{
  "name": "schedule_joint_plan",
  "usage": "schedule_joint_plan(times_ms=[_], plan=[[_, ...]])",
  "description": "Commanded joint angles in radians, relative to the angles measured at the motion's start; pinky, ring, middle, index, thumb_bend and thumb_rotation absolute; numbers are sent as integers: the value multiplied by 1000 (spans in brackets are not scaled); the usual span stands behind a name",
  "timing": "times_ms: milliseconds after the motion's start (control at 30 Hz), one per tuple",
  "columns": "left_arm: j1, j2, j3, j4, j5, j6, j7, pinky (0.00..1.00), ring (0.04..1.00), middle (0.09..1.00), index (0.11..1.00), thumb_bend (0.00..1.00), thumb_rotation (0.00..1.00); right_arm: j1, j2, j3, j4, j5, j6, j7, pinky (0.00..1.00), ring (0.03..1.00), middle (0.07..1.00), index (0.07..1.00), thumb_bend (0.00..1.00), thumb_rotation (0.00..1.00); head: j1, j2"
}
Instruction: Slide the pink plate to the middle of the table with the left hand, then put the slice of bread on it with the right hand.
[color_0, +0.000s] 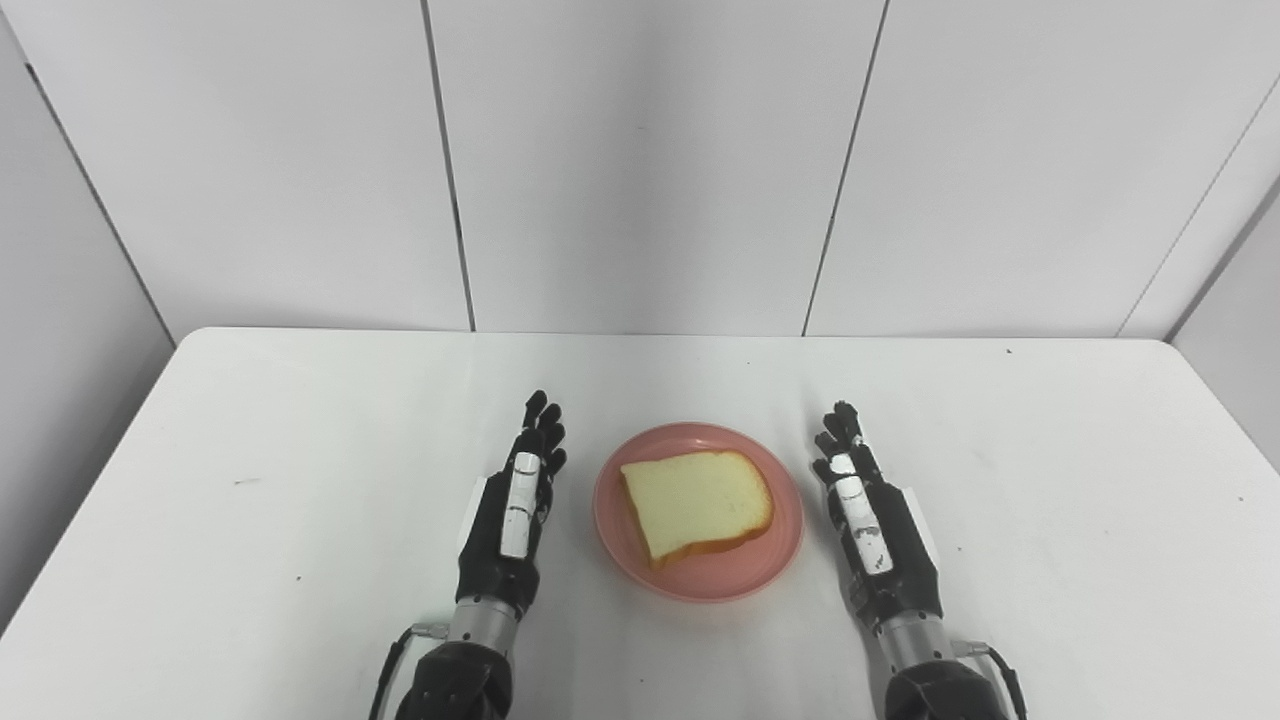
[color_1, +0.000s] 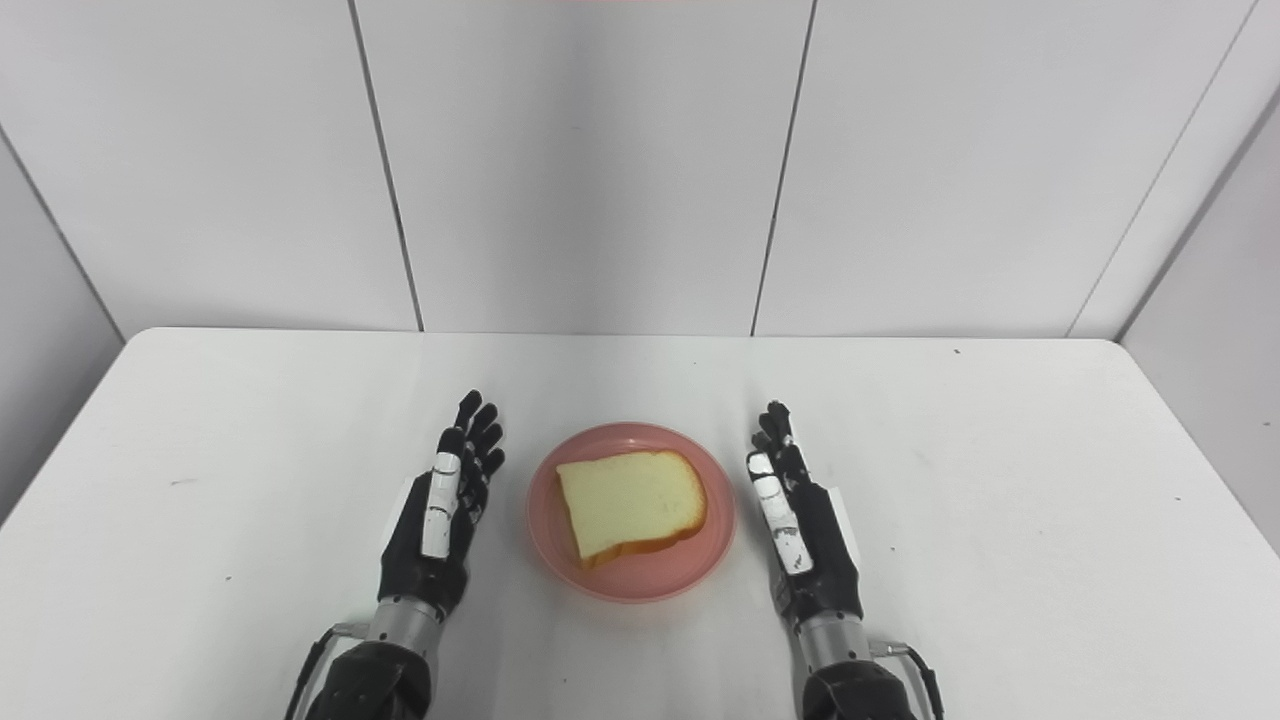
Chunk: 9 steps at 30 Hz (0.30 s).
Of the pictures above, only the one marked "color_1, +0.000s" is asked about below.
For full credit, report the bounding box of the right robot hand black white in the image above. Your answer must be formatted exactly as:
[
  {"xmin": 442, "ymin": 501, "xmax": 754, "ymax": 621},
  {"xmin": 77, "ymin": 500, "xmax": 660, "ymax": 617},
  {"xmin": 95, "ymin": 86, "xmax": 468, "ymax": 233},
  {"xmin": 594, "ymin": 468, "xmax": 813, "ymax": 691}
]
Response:
[{"xmin": 746, "ymin": 401, "xmax": 865, "ymax": 623}]

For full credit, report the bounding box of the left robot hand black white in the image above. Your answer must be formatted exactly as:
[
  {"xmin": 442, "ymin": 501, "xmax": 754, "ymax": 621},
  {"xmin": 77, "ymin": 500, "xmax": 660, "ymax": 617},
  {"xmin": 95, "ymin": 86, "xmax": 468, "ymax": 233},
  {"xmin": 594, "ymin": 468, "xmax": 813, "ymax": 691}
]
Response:
[{"xmin": 376, "ymin": 390, "xmax": 506, "ymax": 619}]

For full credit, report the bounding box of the pink round plate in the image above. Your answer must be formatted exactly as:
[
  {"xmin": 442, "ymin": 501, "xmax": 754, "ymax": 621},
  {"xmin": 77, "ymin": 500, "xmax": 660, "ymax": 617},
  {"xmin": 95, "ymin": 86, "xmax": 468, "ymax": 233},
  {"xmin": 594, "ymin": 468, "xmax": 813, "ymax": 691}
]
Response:
[{"xmin": 526, "ymin": 421, "xmax": 738, "ymax": 604}]

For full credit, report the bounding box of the slice of white bread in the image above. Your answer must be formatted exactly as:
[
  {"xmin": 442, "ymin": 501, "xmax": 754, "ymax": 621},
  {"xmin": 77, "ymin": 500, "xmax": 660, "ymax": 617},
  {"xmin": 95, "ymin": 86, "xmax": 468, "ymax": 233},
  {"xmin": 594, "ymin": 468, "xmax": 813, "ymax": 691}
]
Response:
[{"xmin": 555, "ymin": 449, "xmax": 709, "ymax": 571}]

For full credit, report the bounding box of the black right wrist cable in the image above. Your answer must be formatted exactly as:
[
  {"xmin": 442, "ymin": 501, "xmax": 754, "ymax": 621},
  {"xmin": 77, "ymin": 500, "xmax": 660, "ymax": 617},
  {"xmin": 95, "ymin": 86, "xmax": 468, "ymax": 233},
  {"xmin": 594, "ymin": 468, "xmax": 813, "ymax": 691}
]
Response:
[{"xmin": 870, "ymin": 640, "xmax": 945, "ymax": 720}]

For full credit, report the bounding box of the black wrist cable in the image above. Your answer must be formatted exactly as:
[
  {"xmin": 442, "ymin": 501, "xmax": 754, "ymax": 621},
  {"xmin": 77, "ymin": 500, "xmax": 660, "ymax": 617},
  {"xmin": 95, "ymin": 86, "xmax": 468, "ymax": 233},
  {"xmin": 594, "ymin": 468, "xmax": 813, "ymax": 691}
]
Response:
[
  {"xmin": 870, "ymin": 640, "xmax": 945, "ymax": 720},
  {"xmin": 284, "ymin": 622, "xmax": 369, "ymax": 720}
]

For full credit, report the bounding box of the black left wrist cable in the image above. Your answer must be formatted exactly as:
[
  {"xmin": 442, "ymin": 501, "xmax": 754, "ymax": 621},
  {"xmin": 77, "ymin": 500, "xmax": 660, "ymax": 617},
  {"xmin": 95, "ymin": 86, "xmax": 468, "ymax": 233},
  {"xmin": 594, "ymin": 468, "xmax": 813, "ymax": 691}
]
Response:
[{"xmin": 284, "ymin": 622, "xmax": 369, "ymax": 720}]

